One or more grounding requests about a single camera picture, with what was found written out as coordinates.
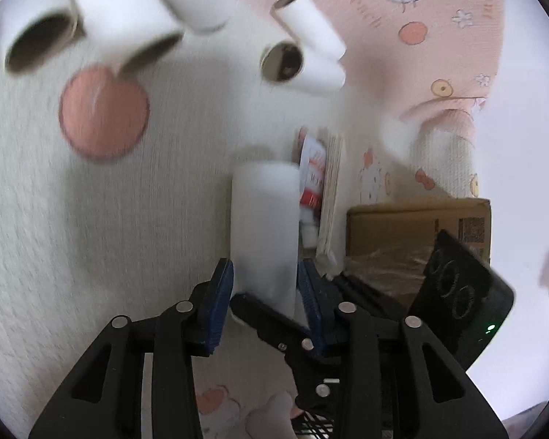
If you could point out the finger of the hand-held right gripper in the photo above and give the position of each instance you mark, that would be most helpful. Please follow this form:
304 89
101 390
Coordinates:
265 320
375 295

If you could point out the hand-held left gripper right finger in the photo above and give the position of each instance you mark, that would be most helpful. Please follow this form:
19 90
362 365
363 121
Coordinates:
312 302

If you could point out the brown cardboard box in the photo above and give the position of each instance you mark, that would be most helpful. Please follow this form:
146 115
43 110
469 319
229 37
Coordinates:
393 224

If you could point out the red and white card packet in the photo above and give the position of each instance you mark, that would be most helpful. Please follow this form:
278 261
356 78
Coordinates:
312 178

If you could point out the flat white box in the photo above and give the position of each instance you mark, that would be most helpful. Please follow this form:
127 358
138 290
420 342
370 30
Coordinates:
331 192

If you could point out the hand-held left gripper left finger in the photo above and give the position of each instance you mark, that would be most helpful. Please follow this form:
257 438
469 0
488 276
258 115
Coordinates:
219 302

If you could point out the pile of white tubes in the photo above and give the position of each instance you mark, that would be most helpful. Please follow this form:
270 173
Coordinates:
114 18

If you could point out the white cardboard tube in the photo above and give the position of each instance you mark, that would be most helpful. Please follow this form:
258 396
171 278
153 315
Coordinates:
265 228

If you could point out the pink and cream printed blanket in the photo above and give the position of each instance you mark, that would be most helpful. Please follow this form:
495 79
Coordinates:
119 215

